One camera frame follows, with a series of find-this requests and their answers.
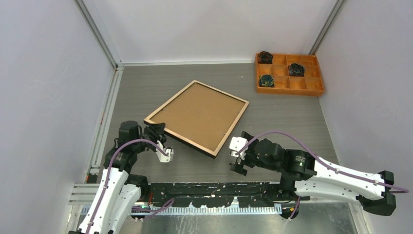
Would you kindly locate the black tape roll back left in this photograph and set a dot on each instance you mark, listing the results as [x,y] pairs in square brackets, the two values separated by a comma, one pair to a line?
[264,57]

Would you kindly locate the aluminium front rail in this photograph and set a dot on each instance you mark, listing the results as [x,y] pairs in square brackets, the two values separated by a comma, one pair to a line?
[284,209]

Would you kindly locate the wooden picture frame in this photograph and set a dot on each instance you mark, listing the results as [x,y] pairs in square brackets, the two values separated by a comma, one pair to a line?
[193,145]

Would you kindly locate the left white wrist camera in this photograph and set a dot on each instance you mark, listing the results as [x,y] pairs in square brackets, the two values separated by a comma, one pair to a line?
[164,154]

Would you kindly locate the black tape roll middle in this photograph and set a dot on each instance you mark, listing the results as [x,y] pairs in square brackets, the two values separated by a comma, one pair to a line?
[296,70]

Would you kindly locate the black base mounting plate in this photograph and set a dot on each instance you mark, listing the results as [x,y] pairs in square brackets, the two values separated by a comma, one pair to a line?
[213,195]

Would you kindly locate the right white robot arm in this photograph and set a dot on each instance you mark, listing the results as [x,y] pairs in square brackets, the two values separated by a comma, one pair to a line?
[304,175]

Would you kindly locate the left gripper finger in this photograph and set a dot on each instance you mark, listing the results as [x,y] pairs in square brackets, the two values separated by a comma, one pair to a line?
[157,129]
[147,135]

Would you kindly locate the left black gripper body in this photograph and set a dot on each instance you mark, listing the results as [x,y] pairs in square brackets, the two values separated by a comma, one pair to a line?
[141,146]

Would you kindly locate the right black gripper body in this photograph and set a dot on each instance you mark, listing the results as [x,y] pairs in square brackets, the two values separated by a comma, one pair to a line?
[253,159]

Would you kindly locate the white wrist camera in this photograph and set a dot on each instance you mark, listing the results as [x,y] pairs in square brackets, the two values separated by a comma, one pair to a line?
[236,147]
[164,154]

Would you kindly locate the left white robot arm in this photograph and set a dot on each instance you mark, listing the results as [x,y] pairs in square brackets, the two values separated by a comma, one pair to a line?
[119,189]

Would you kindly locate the brown backing board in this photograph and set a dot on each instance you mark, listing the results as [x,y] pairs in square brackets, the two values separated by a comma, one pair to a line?
[200,113]

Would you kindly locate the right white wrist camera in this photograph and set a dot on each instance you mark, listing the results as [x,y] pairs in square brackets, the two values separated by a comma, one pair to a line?
[236,147]

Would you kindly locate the orange compartment tray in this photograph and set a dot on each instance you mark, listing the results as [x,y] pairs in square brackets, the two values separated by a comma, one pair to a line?
[309,85]

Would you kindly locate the black green tape roll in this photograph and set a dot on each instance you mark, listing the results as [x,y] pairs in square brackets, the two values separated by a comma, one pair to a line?
[266,81]

